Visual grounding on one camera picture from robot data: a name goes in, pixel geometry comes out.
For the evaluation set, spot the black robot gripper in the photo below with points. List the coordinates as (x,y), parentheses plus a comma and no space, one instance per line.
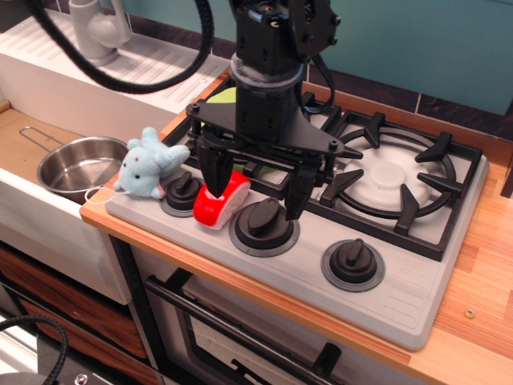
(270,110)

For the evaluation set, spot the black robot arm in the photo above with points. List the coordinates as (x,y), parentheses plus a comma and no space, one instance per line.
(274,41)

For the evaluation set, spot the red white salmon toy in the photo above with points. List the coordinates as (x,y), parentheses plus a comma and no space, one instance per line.
(215,212)

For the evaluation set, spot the black middle stove knob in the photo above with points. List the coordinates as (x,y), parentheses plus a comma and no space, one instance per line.
(262,230)

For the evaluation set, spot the black stove knob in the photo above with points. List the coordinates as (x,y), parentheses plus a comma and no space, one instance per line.
(353,266)
(262,230)
(180,195)

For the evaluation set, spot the yellow green plate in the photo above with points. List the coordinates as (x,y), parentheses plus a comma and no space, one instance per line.
(222,98)

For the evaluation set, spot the black left stove knob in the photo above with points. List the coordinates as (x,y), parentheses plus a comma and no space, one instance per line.
(180,195)

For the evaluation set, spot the light blue plush elephant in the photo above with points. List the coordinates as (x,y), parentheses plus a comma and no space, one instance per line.
(146,163)

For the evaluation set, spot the black right stove knob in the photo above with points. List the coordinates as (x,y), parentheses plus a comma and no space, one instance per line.
(353,266)

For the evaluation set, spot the grey toy stove top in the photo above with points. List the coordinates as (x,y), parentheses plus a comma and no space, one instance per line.
(376,247)

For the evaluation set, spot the black right burner grate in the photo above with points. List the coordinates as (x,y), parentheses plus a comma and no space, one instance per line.
(410,189)

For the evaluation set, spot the oven door with window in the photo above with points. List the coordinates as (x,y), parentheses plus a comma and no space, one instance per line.
(218,360)

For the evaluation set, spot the small steel pot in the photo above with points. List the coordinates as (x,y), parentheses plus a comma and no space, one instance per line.
(69,170)

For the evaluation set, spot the grey toy faucet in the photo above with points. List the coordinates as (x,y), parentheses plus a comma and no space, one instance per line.
(97,34)

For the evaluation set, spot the wooden drawer front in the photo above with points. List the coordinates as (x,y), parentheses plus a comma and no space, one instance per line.
(100,331)

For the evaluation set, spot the white toy sink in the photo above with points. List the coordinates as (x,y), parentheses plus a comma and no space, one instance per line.
(47,100)

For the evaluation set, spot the black oven door handle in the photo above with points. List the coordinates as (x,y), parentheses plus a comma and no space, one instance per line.
(171,292)

